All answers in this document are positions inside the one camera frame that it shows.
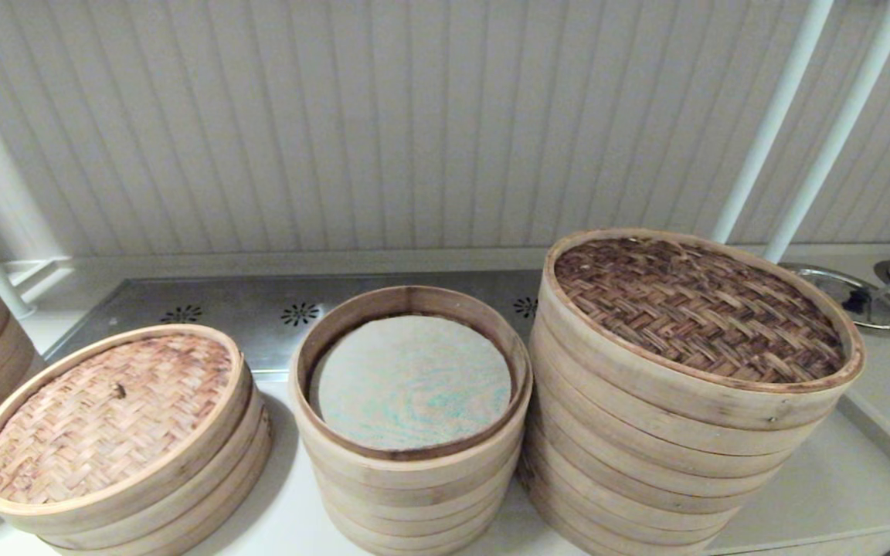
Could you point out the dark woven bamboo steamer lid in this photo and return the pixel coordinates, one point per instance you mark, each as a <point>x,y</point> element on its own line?
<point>630,309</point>

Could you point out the narrow bamboo steamer stack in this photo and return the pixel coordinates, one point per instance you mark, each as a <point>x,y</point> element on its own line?
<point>406,502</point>

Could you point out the tall wide bamboo steamer stack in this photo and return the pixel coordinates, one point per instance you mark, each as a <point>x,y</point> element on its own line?
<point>646,494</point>

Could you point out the pale woven bamboo steamer lid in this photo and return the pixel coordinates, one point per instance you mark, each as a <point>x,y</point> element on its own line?
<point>105,417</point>

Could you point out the round metal plate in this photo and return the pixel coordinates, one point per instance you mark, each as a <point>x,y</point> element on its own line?
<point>885,313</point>

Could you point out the steel vent plate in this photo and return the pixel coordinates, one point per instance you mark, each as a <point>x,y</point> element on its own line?
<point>221,297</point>

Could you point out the beige cabinet door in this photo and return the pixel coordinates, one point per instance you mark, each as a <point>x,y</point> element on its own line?
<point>800,547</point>

